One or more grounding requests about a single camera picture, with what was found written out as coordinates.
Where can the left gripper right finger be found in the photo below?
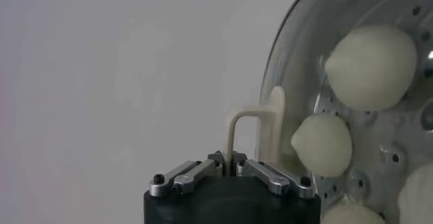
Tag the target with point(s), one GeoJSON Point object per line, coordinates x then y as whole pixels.
{"type": "Point", "coordinates": [270, 178]}

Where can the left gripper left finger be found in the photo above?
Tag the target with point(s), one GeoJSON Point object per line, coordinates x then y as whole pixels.
{"type": "Point", "coordinates": [196, 173]}

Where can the white steamed baozi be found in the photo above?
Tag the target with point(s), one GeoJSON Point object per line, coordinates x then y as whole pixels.
{"type": "Point", "coordinates": [352, 215]}
{"type": "Point", "coordinates": [321, 144]}
{"type": "Point", "coordinates": [419, 198]}
{"type": "Point", "coordinates": [370, 66]}

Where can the stainless steel steamer basket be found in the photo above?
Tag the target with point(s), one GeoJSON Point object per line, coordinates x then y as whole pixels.
{"type": "Point", "coordinates": [389, 151]}

